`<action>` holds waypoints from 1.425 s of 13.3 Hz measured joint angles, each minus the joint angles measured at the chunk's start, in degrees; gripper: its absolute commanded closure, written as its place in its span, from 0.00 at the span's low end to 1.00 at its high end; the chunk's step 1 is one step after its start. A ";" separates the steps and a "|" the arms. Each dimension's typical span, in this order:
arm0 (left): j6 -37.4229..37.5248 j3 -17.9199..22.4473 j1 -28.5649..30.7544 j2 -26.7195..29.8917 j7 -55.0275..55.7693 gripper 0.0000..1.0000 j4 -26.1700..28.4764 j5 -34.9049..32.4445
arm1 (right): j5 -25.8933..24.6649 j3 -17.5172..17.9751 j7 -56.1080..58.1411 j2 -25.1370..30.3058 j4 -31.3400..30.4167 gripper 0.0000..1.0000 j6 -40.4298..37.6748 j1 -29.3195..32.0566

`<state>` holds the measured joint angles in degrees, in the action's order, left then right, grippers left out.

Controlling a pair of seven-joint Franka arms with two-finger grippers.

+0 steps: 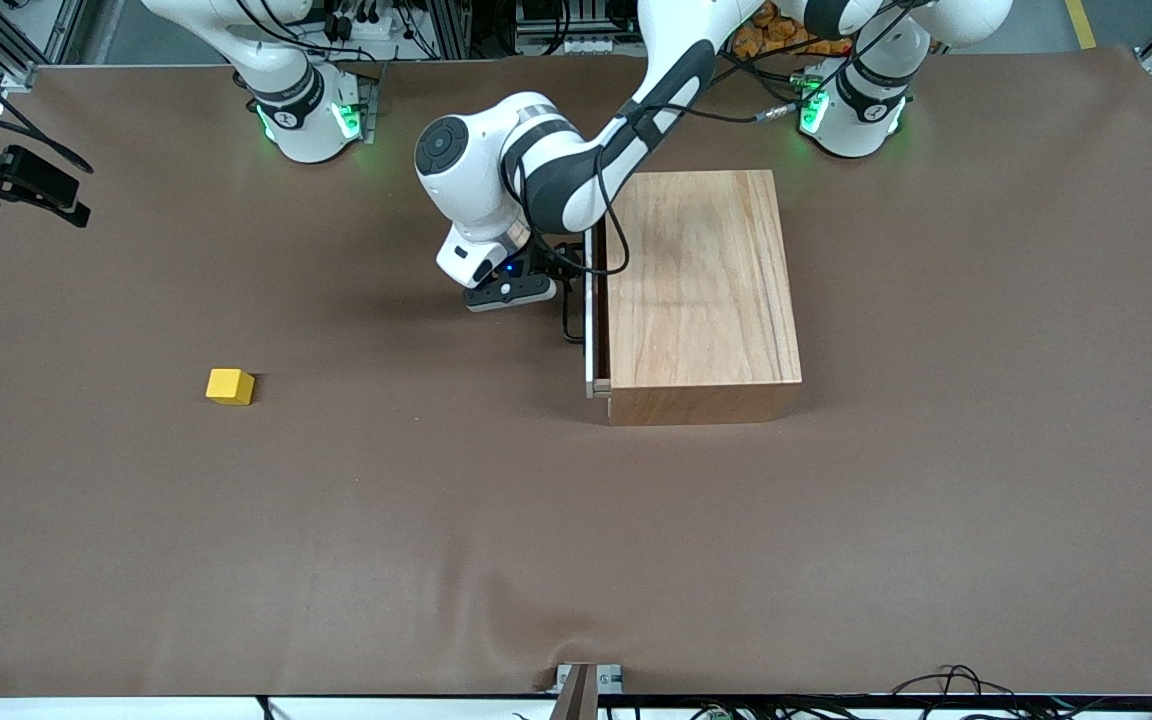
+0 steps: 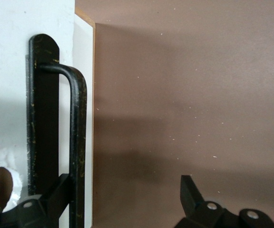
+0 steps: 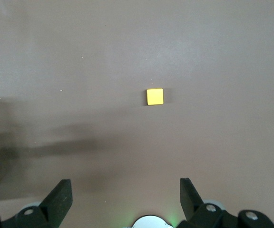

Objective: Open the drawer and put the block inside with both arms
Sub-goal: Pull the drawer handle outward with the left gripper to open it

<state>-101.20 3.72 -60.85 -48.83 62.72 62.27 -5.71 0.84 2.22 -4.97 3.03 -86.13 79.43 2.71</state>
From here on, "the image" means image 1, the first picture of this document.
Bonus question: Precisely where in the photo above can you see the wooden drawer with black handle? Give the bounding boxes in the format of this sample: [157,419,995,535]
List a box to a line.
[563,230,613,399]

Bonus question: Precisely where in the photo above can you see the yellow cube block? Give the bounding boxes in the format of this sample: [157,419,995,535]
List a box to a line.
[205,369,256,407]

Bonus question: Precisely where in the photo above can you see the wooden drawer cabinet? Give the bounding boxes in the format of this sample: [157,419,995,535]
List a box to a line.
[603,170,804,428]

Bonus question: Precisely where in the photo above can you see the white power strip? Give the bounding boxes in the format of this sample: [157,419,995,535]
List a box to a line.
[521,33,652,58]

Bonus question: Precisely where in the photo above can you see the brown table mat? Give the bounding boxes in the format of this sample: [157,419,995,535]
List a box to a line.
[0,45,1152,698]

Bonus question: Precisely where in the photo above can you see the orange bag pile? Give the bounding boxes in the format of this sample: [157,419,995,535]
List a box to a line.
[733,0,852,58]

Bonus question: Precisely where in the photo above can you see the black arm base cables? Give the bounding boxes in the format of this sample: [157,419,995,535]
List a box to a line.
[716,45,827,123]

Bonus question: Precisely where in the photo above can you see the metal table clamp bracket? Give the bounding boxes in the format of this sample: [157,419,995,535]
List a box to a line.
[551,662,625,720]

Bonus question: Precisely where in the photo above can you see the black cable tangle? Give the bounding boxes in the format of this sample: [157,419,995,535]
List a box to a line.
[696,663,1152,720]

